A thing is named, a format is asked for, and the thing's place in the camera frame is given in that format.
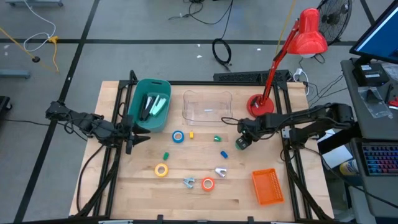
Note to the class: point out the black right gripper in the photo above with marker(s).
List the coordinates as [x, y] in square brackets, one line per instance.
[250, 127]

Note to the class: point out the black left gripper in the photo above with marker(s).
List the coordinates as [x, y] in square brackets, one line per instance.
[127, 127]

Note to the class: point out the small blue stapler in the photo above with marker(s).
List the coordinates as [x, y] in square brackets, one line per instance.
[224, 154]

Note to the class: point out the small green stapler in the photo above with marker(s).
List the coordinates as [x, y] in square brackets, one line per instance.
[166, 155]
[217, 138]

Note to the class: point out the black stapler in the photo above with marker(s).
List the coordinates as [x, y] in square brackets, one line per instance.
[143, 109]

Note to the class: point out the mint green stapler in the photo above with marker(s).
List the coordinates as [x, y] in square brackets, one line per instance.
[159, 106]

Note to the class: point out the lilac staple remover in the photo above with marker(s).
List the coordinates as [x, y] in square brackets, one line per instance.
[220, 172]

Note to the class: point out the teal plastic bin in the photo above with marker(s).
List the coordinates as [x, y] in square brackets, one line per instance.
[136, 93]

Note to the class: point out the small yellow stapler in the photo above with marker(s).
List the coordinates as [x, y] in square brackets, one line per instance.
[191, 134]

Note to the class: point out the orange tape roll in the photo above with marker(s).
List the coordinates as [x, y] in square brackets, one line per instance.
[203, 184]

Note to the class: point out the blue-grey staple remover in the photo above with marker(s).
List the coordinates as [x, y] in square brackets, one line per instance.
[188, 183]

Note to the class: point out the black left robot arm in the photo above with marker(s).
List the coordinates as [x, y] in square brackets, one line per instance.
[90, 124]

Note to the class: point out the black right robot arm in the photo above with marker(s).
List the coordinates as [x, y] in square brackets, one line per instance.
[311, 116]

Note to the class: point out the clear plastic bin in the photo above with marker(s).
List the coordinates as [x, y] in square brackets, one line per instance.
[217, 102]

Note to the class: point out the orange mesh basket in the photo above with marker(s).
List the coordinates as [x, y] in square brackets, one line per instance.
[267, 186]

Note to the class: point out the black keyboard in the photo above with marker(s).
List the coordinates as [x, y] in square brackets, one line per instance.
[236, 76]

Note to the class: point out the white power adapter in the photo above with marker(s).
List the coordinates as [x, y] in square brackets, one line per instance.
[298, 73]

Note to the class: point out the white paper sheet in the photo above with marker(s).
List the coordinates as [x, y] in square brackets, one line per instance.
[337, 157]

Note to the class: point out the yellow bottle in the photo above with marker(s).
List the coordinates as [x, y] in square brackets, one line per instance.
[348, 168]

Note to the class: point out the grey side desk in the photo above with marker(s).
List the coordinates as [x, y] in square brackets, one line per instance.
[357, 124]

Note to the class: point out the red desk lamp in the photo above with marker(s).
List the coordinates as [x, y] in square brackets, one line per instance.
[308, 37]

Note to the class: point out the black floor disc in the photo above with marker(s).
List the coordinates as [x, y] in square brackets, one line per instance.
[36, 59]

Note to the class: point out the clear plastic bag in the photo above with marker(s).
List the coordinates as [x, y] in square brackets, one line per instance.
[373, 102]

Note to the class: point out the backlit colourful keyboard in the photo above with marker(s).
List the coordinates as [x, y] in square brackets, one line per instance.
[381, 160]

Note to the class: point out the black chair base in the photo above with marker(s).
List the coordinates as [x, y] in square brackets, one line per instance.
[3, 104]

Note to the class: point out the grey desk foot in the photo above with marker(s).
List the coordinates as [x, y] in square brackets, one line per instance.
[34, 2]
[14, 74]

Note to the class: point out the black mini computer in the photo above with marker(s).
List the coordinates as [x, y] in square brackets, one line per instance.
[370, 74]

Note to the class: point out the black floor fan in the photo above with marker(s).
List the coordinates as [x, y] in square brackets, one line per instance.
[334, 18]

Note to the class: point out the desk monitor blue screen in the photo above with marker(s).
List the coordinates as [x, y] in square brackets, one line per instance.
[379, 40]

